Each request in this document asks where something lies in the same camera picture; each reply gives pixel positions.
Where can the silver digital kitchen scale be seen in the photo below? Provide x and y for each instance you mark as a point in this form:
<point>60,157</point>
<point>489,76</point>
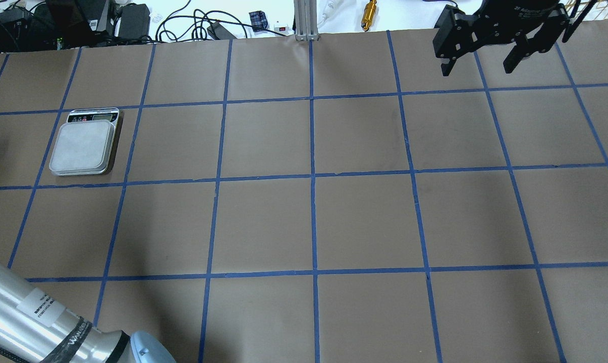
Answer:
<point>85,141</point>

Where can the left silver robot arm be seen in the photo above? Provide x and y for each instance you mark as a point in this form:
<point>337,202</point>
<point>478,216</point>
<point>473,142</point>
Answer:
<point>35,327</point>

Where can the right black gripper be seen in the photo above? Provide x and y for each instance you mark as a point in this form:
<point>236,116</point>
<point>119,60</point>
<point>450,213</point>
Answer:
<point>528,11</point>

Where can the black electronics pile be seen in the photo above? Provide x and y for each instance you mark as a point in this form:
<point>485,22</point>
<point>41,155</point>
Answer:
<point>56,25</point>

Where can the metal cylinder connector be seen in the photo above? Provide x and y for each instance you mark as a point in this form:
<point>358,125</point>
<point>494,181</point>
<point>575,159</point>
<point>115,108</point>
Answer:
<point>368,15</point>

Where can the black power adapter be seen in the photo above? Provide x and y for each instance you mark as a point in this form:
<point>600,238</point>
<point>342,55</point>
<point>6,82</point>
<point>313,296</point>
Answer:
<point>134,21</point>

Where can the small dark blue box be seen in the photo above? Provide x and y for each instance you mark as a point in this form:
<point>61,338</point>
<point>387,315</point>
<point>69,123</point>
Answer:
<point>259,22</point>

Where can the aluminium frame post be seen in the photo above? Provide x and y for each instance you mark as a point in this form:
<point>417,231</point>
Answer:
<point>305,20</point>

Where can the white red switch box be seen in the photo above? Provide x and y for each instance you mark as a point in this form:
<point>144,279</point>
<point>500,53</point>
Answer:
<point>281,28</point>

